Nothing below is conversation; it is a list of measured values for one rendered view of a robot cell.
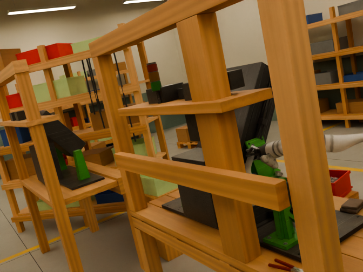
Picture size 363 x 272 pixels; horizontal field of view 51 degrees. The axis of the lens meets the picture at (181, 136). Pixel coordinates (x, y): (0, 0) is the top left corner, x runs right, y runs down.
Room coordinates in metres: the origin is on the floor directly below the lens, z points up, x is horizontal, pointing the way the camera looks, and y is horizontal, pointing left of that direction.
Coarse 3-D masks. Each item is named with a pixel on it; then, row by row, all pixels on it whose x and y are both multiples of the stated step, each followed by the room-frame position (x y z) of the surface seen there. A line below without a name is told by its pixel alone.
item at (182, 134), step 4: (176, 128) 8.34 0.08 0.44; (180, 128) 8.21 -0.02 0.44; (184, 128) 8.09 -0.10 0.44; (176, 132) 8.35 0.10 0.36; (180, 132) 8.22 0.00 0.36; (184, 132) 8.11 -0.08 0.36; (188, 132) 7.99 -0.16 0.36; (180, 136) 8.24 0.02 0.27; (184, 136) 8.13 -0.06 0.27; (188, 136) 8.01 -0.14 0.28; (180, 140) 8.27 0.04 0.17; (184, 140) 8.16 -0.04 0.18; (188, 140) 8.05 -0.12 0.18; (180, 144) 8.27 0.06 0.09; (188, 144) 8.04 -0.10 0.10; (192, 144) 7.93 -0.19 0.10; (196, 144) 7.83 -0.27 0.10; (188, 148) 8.06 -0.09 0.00
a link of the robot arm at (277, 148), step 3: (276, 141) 1.58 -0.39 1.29; (279, 141) 1.55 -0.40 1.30; (276, 144) 1.56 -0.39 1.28; (279, 144) 1.54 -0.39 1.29; (273, 147) 1.57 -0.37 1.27; (276, 147) 1.56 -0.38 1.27; (279, 147) 1.54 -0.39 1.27; (276, 150) 1.56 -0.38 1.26; (279, 150) 1.54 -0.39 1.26; (282, 150) 1.53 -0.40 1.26; (276, 153) 1.56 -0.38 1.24; (279, 153) 1.55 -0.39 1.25; (282, 153) 1.54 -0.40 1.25
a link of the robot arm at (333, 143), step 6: (330, 138) 1.43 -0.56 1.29; (336, 138) 1.43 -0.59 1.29; (342, 138) 1.42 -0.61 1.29; (348, 138) 1.41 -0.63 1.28; (354, 138) 1.40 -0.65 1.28; (360, 138) 1.40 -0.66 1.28; (330, 144) 1.42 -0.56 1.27; (336, 144) 1.42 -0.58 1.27; (342, 144) 1.41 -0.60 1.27; (348, 144) 1.41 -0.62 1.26; (354, 144) 1.41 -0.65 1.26; (330, 150) 1.43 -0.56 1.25; (336, 150) 1.42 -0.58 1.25; (342, 150) 1.42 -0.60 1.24
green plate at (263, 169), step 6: (258, 138) 1.84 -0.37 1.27; (246, 144) 1.79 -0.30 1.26; (258, 144) 1.82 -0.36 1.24; (252, 162) 1.78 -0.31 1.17; (258, 162) 1.78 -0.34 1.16; (252, 168) 1.80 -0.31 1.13; (258, 168) 1.77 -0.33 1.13; (264, 168) 1.79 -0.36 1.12; (270, 168) 1.80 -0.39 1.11; (258, 174) 1.76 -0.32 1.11; (264, 174) 1.77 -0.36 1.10; (270, 174) 1.79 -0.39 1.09
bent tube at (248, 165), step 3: (246, 150) 1.77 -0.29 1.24; (252, 156) 1.74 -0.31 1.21; (249, 159) 1.73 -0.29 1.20; (252, 159) 1.73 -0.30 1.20; (246, 162) 1.72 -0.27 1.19; (249, 162) 1.72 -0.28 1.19; (246, 165) 1.72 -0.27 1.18; (249, 165) 1.71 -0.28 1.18; (246, 168) 1.71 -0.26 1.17; (249, 168) 1.71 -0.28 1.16; (246, 171) 1.70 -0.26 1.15; (249, 171) 1.70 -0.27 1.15
